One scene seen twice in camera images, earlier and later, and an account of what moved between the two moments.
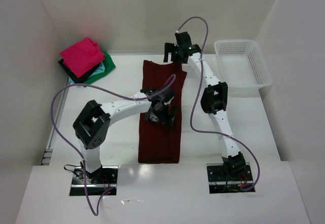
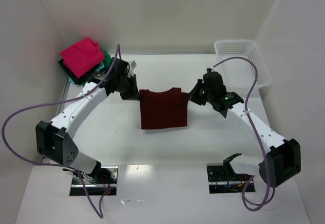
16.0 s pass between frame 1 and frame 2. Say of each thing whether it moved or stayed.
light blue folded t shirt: stayed
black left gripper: moved
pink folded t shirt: stayed
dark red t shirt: moved
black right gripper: moved
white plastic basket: stayed
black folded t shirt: stayed
